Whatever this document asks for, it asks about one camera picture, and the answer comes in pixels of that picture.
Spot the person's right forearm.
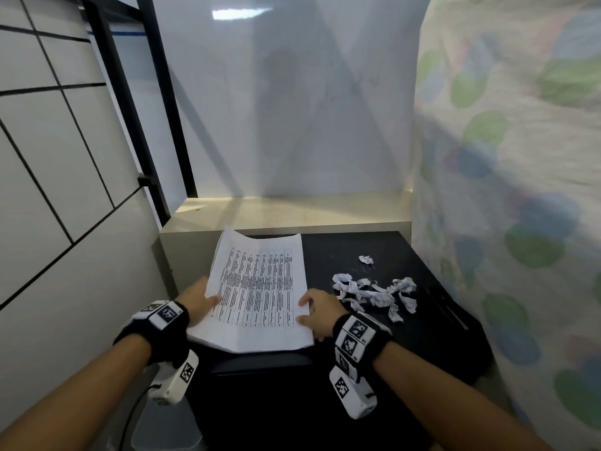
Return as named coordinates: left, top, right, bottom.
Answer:
left=373, top=342, right=553, bottom=451

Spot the person's left forearm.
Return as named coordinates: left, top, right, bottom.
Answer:
left=0, top=333, right=153, bottom=451

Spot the plain black metal post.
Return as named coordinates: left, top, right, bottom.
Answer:
left=135, top=0, right=198, bottom=199

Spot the black left camera cable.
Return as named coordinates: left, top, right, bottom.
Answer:
left=116, top=382, right=160, bottom=451

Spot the black table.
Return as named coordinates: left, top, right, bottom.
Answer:
left=187, top=229, right=494, bottom=451

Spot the white marker cube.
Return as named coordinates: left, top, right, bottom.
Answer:
left=328, top=365, right=378, bottom=421

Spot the black wrist strap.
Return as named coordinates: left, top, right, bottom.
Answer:
left=331, top=312, right=394, bottom=383
left=112, top=299, right=191, bottom=370

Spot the cream wooden ledge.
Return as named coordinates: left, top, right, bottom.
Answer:
left=158, top=190, right=414, bottom=296

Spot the black stapler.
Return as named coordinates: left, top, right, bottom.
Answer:
left=434, top=295, right=471, bottom=333

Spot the stack of printed papers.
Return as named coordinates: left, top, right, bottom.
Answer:
left=187, top=225, right=316, bottom=355

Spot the black post with bracket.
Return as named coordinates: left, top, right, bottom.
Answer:
left=80, top=0, right=171, bottom=227

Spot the person's left hand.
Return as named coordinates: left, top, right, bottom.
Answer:
left=177, top=276, right=222, bottom=341

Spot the black left wrist strap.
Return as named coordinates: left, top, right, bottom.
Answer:
left=112, top=299, right=191, bottom=370

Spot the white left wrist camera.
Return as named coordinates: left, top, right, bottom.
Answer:
left=149, top=350, right=200, bottom=407

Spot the spotted pastel curtain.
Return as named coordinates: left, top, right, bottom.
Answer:
left=411, top=0, right=601, bottom=433

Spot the person's right hand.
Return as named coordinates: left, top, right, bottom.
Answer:
left=298, top=288, right=351, bottom=343

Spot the pile of paper scraps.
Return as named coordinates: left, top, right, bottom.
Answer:
left=331, top=254, right=419, bottom=324

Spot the black right wrist strap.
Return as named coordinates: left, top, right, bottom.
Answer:
left=331, top=312, right=394, bottom=383

